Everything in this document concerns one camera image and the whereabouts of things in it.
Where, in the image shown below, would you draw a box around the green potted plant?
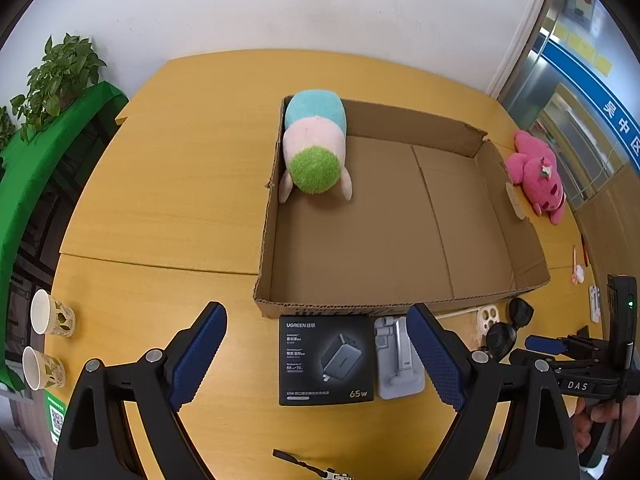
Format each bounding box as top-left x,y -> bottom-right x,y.
10,34 -> 107,143

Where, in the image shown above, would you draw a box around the cardboard box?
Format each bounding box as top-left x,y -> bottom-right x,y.
252,94 -> 552,320

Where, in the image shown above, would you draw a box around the black sunglasses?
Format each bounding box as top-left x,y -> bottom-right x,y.
482,297 -> 535,361

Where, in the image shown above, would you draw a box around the black charger box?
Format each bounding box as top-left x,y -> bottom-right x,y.
278,314 -> 377,407

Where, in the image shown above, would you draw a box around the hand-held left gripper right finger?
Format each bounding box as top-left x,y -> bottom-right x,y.
406,303 -> 583,480

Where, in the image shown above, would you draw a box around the clear beige phone case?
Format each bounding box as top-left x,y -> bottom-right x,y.
432,304 -> 511,335

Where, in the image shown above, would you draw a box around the grey phone stand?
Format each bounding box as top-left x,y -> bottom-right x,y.
374,315 -> 426,401

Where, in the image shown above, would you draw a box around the blue band sign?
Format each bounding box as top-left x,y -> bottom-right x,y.
542,40 -> 640,171

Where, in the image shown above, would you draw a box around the glass partition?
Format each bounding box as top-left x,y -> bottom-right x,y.
492,0 -> 640,211

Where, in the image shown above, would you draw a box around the person's right hand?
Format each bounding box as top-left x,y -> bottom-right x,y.
572,399 -> 622,453

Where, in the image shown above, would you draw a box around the leaf print paper cup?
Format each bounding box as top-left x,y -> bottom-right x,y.
22,346 -> 66,392
31,289 -> 76,336

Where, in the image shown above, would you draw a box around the blue pink green plush toy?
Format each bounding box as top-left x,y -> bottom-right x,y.
277,90 -> 356,204

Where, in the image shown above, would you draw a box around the cartoon window poster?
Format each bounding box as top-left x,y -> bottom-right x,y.
565,0 -> 599,23

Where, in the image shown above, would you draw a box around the green code sticker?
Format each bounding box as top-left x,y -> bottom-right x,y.
46,392 -> 68,445

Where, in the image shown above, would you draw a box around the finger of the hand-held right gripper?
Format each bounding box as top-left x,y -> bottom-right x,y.
509,349 -> 568,377
525,332 -> 610,362

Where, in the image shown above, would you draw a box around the black strap with clip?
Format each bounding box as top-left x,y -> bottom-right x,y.
272,449 -> 351,480

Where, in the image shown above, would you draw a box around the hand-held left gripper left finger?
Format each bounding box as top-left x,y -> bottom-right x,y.
52,301 -> 228,480

